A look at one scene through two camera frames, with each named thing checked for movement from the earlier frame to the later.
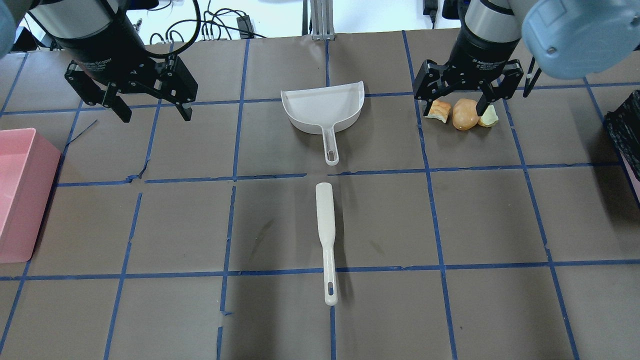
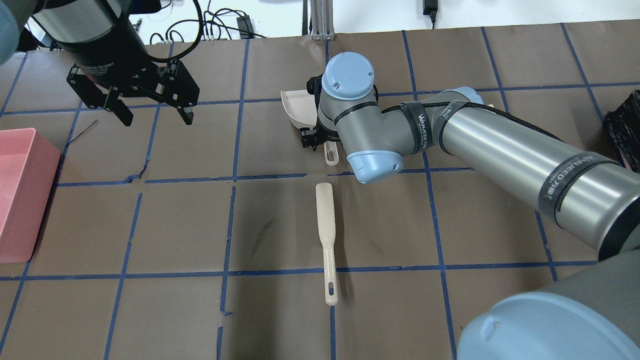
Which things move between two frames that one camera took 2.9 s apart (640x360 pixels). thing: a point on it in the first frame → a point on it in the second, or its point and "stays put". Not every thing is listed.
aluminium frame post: (322, 19) stays put
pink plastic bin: (29, 165) stays put
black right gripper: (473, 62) → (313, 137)
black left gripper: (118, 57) stays put
